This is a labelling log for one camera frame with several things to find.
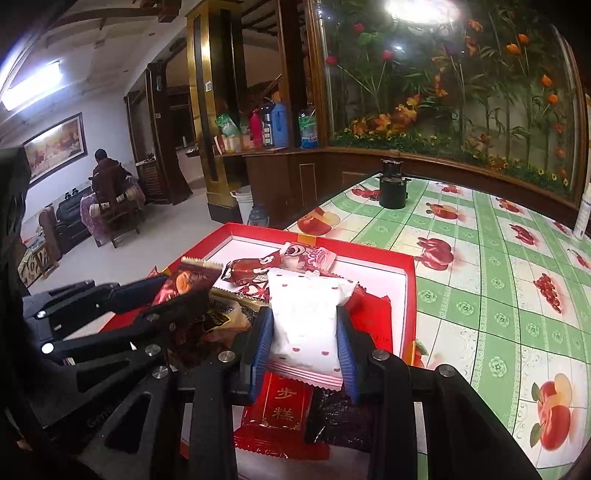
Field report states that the white spray bottle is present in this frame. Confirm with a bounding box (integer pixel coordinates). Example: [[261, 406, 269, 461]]
[[571, 189, 591, 241]]

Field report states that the pink bear snack packet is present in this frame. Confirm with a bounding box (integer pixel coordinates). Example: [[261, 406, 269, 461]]
[[279, 241, 336, 278]]

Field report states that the green fruit print tablecloth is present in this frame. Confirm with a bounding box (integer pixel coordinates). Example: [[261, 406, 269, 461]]
[[284, 173, 591, 480]]

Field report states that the white heart print snack packet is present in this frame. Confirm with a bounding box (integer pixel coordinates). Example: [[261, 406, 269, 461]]
[[267, 267, 359, 391]]

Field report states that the wooden chair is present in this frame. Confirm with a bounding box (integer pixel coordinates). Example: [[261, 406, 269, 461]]
[[90, 182, 146, 250]]

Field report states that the red gift box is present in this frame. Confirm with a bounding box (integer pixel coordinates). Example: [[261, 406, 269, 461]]
[[90, 222, 417, 480]]

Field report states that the black cylinder container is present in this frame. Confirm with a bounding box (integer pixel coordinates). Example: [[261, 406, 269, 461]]
[[378, 158, 411, 209]]

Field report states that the blue jug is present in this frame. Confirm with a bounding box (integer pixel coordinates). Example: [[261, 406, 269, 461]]
[[270, 99, 291, 148]]

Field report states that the clear brown snack packet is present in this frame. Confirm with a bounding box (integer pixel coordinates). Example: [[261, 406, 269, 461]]
[[201, 286, 262, 335]]

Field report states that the ceiling tube light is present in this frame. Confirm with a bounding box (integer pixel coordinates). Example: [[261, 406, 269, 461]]
[[0, 59, 62, 112]]

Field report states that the framed painting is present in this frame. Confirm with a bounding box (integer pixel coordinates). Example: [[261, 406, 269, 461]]
[[22, 112, 88, 186]]

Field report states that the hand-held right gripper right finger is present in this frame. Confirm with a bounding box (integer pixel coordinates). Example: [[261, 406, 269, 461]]
[[336, 305, 543, 480]]

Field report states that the brown armchair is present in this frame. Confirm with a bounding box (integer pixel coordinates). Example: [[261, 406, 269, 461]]
[[38, 205, 63, 259]]

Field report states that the dark brown snack packet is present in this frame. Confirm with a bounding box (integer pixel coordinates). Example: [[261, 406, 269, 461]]
[[150, 256, 223, 308]]

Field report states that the glass artificial flower display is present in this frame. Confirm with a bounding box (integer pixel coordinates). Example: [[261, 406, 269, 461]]
[[307, 0, 585, 208]]

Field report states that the dark purple snack packet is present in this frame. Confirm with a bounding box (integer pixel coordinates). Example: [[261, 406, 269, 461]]
[[304, 390, 377, 450]]

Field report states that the white bucket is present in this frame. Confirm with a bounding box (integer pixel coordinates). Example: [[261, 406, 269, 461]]
[[232, 185, 254, 223]]

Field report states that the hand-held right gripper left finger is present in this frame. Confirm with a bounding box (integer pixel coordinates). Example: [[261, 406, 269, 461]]
[[76, 307, 275, 480]]

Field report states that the golden wooden pillar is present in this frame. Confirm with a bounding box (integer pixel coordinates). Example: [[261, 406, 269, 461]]
[[186, 0, 249, 223]]

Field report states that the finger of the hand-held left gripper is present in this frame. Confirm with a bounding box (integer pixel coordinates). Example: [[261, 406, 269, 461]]
[[22, 276, 172, 324], [41, 288, 211, 398]]

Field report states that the clear water bottle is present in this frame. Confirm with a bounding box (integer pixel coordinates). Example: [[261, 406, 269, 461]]
[[298, 108, 319, 150]]

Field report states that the black sofa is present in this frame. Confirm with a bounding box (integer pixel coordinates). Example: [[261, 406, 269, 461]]
[[54, 186, 95, 254]]

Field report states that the wooden counter cabinet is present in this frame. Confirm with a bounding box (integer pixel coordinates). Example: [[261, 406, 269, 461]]
[[213, 145, 333, 229]]

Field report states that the wooden side table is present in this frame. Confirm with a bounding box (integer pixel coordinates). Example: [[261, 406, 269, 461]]
[[17, 244, 61, 289]]

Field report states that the floral cloth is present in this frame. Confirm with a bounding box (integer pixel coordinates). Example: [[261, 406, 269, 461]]
[[80, 193, 108, 246]]

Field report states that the red white patterned snack packet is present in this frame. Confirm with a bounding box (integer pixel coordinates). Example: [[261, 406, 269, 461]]
[[224, 255, 283, 298]]

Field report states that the green plastic bag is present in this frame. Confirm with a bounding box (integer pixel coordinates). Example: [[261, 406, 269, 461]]
[[215, 113, 242, 139]]

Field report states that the long red snack packet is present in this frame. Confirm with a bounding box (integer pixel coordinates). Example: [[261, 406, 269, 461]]
[[344, 284, 393, 356]]

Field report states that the red bottle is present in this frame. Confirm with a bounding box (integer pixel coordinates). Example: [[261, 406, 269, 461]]
[[248, 110, 264, 148]]

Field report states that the red gold print snack packet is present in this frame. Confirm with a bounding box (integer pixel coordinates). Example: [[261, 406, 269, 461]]
[[233, 371, 332, 462]]

